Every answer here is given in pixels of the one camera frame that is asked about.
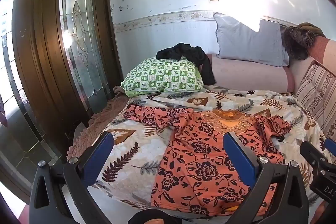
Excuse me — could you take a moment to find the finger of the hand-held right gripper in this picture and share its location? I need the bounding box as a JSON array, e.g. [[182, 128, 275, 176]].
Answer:
[[300, 141, 329, 174], [324, 138, 336, 157]]

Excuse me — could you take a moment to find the light blue pillow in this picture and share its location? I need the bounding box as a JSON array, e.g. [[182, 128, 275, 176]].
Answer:
[[213, 13, 291, 67]]

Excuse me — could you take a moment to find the green checked pillow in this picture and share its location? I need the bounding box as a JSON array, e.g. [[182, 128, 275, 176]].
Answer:
[[121, 56, 204, 97]]

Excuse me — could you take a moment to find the dark furry throw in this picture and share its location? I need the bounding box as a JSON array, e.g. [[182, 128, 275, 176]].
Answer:
[[281, 26, 326, 61]]

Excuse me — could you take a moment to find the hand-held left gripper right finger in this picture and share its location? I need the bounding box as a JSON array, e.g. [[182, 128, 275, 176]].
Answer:
[[223, 132, 310, 224]]

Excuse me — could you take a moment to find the orange floral dress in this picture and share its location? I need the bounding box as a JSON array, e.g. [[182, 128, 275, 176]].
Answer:
[[123, 106, 292, 217]]

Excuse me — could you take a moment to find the black garment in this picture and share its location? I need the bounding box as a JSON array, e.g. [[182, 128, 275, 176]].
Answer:
[[156, 43, 216, 85]]

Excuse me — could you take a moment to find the striped floral cushion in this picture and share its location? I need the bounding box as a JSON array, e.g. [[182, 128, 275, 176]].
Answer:
[[294, 63, 336, 141]]

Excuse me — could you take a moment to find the wooden door with leaded glass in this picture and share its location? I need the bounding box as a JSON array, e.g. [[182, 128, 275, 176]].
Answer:
[[12, 0, 124, 204]]

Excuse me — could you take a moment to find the brown quilted bedspread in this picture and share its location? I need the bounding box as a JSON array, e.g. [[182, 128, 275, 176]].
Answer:
[[67, 96, 132, 162]]

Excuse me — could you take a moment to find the olive brown cloth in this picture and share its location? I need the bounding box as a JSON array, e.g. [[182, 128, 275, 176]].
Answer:
[[297, 22, 327, 38]]

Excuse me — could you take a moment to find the pink seat cushion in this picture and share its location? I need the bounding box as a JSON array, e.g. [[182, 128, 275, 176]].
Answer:
[[206, 53, 295, 94]]

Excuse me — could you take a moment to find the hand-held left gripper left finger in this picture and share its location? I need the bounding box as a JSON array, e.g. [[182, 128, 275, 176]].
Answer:
[[29, 132, 118, 224]]

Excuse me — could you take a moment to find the pink sofa backrest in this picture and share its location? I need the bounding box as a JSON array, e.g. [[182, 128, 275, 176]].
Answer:
[[289, 36, 336, 89]]

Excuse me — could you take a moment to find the dark cloth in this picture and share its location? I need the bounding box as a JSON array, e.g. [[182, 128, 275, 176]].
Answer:
[[128, 210, 183, 224]]

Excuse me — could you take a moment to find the leaf print blanket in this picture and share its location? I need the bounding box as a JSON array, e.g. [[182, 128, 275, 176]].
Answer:
[[67, 88, 332, 217]]

